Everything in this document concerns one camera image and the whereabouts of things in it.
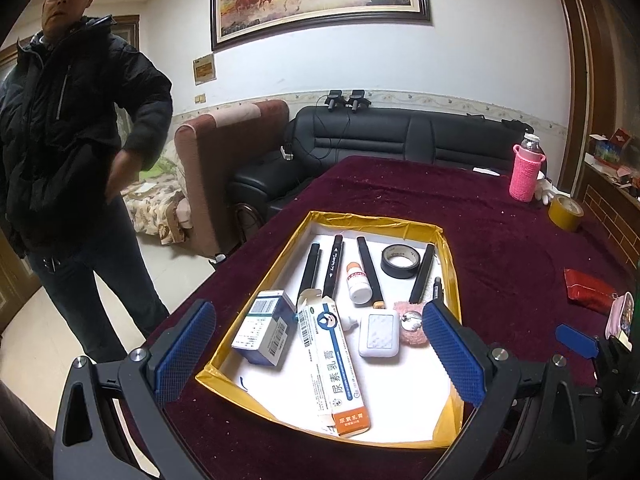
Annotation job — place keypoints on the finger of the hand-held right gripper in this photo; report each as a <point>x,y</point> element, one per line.
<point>577,341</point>

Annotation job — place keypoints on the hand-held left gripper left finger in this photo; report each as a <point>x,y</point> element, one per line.
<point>185,355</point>

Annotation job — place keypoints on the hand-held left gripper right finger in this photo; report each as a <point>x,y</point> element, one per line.
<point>452,355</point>

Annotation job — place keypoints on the thin black pen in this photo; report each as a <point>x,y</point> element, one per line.
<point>438,289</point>

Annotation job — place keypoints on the white tray box yellow-taped rim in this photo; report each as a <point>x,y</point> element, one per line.
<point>400,400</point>

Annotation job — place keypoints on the white square case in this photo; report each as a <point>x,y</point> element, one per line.
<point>378,334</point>

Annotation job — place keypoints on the blue white medicine box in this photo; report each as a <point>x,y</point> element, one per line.
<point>262,327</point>

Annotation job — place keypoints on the black marker pink cap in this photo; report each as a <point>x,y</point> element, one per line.
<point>422,272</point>

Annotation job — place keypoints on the black tape roll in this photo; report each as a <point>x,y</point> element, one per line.
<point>387,265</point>

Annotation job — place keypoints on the white bottle orange cap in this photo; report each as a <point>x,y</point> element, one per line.
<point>358,287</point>

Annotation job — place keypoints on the black marker orange cap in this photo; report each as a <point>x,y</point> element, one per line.
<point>370,270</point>

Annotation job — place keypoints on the long white blue ointment box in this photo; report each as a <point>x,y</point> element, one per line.
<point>332,365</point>

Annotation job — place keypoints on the black marker red cap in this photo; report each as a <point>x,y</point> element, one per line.
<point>332,270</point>

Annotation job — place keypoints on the black marker blue cap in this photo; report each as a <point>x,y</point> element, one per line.
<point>310,270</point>

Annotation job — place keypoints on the pink coin purse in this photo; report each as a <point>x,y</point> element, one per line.
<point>617,317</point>

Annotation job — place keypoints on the red pouch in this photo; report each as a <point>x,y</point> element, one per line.
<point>590,290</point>

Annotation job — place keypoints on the yellow tape roll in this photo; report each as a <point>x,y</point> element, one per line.
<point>562,217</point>

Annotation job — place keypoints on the wooden cabinet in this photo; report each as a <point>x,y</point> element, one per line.
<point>610,210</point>

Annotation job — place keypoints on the floral blanket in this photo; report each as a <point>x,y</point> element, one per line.
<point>155,215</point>

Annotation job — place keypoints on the white glove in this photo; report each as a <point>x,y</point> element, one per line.
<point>544,190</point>

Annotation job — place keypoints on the bottle in pink knit sleeve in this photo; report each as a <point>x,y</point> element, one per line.
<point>525,175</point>

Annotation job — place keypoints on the brown armchair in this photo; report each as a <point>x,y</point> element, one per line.
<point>220,175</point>

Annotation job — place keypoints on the green cloth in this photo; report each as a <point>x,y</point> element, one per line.
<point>156,171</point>

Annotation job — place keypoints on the red patterned box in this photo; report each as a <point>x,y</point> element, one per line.
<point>623,139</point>

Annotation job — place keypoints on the white charger plug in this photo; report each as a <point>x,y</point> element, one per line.
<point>286,154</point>

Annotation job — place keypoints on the black leather sofa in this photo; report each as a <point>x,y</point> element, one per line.
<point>380,135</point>

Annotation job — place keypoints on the black clip-on device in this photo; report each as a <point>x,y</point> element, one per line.
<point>358,100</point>
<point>334,100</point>

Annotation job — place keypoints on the framed horse painting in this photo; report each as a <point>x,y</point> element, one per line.
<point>320,0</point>

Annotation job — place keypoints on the small gold wall plaque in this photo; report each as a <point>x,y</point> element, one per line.
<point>204,69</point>

